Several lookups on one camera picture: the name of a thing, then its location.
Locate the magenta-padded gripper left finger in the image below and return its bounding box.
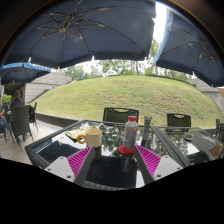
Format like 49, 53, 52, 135
43, 145, 98, 188

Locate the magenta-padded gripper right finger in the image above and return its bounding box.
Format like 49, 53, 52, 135
132, 144, 184, 186

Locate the red-capped drink bottle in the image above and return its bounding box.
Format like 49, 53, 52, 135
122, 115, 139, 150

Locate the yellow snack packet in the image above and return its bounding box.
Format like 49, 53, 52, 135
64, 125, 95, 141

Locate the dark wicker chair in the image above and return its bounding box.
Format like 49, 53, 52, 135
166, 112, 193, 129
28, 102, 39, 132
214, 117, 224, 138
8, 104, 35, 145
102, 106, 141, 125

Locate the person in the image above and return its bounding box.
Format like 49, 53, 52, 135
0, 105, 10, 135
9, 89, 24, 109

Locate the small blue parasol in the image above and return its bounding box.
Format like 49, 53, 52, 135
0, 61, 53, 86

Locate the dark blue parasol, light-blue edge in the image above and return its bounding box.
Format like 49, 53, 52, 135
153, 8, 224, 88

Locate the large dark blue parasol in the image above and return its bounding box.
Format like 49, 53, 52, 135
0, 0, 157, 70

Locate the cream mug with yellow handle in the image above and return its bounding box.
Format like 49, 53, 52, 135
76, 127, 103, 149

